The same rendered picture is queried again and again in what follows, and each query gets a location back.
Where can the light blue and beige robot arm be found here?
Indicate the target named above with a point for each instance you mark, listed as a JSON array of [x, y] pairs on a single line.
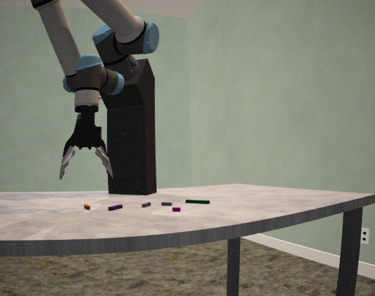
[[122, 36]]

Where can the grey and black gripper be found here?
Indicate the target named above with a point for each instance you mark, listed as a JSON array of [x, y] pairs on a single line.
[[89, 137]]

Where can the purple rod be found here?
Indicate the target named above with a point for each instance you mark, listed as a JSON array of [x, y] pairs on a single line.
[[115, 207]]

